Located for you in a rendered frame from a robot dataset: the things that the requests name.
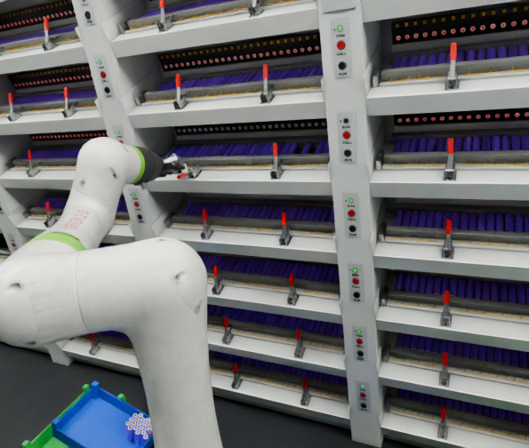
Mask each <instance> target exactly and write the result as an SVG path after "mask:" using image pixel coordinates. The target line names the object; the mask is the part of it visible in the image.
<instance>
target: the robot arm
mask: <svg viewBox="0 0 529 448"><path fill-rule="evenodd" d="M187 171H188V168H187V166H186V165H185V164H184V162H183V159H181V158H180V157H178V156H177V155H176V154H172V155H171V156H170V158H168V159H167V158H166V157H159V156H158V155H157V154H155V153H154V152H151V151H150V150H148V149H147V148H144V147H138V146H132V145H130V144H127V145H126V144H123V143H120V142H119V141H117V140H114V139H111V138H107V137H99V138H95V139H92V140H89V141H88V142H86V143H85V144H84V145H83V146H82V148H81V149H80V151H79V154H78V158H77V162H76V172H75V178H74V182H73V186H72V189H71V192H70V194H69V197H68V201H67V203H66V206H65V208H64V211H63V213H62V215H61V217H60V219H59V220H58V221H57V222H56V223H55V224H54V225H53V226H52V227H51V228H49V229H48V230H46V231H45V232H44V233H42V234H40V235H39V236H36V237H35V238H33V239H32V240H30V241H29V242H27V243H26V244H24V245H23V246H21V248H19V249H18V250H17V251H16V252H14V253H13V254H12V255H11V256H10V257H8V258H7V259H6V260H5V261H4V262H2V263H1V264H0V341H2V342H4V343H7V344H9V345H12V346H15V347H20V348H35V347H40V346H44V345H47V344H51V343H54V342H58V341H62V340H67V339H71V338H75V337H78V336H82V335H85V334H88V333H93V332H105V331H120V332H123V333H124V334H126V335H127V336H128V337H129V339H130V340H131V342H132V346H133V350H134V353H135V355H136V359H137V362H138V366H139V369H140V376H141V379H142V383H143V387H144V390H145V395H146V398H147V403H148V411H149V417H150V422H151V427H152V434H153V440H154V447H155V448H223V447H222V442H221V439H220V431H219V428H218V422H217V418H216V413H215V408H214V402H213V396H212V383H211V374H210V365H209V355H208V339H207V283H208V282H207V273H206V269H205V266H204V263H203V261H202V259H201V258H200V256H199V255H198V254H197V253H196V251H195V250H194V249H193V248H191V247H190V246H189V245H187V244H185V243H183V242H182V241H180V240H177V239H174V238H170V237H155V238H150V239H147V240H142V241H139V242H134V243H129V244H121V245H116V246H110V247H105V248H99V249H98V247H99V245H100V243H101V241H102V240H103V239H104V238H105V237H106V236H107V235H108V234H109V233H110V231H111V230H112V228H113V226H114V222H115V217H116V209H117V206H118V202H119V199H120V196H121V194H122V191H123V188H124V184H133V185H134V186H141V188H142V190H145V189H146V187H145V184H146V183H148V182H150V181H152V180H155V179H156V178H163V177H166V175H172V174H182V173H184V172H187Z"/></svg>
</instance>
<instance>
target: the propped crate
mask: <svg viewBox="0 0 529 448"><path fill-rule="evenodd" d="M134 413H137V414H138V415H139V413H142V414H143V418H145V421H146V418H150V417H149V416H148V415H147V414H146V413H144V412H142V411H140V410H138V409H136V408H135V407H133V406H131V405H129V404H128V403H126V402H124V401H123V400H121V399H119V398H118V397H116V396H113V395H112V394H110V393H109V392H107V391H106V390H104V389H102V388H99V382H97V381H94V382H93V383H92V388H91V389H90V390H89V391H88V392H87V393H86V394H85V395H84V396H83V397H82V398H81V399H80V400H79V401H78V402H77V403H76V404H74V405H73V406H72V407H71V408H70V409H69V410H68V411H67V412H66V413H65V414H64V415H63V416H62V417H61V418H60V419H58V418H55V419H54V420H53V421H52V436H54V437H55V438H57V439H58V440H60V441H61V442H62V443H64V444H66V445H67V446H69V447H70V448H150V447H151V445H152V444H153V443H154V440H153V435H152V436H151V437H150V439H149V440H148V441H147V442H146V443H145V444H144V446H143V447H142V445H140V444H139V445H135V444H134V441H133V440H132V441H127V436H125V423H126V421H129V419H130V418H131V417H132V415H133V414H134Z"/></svg>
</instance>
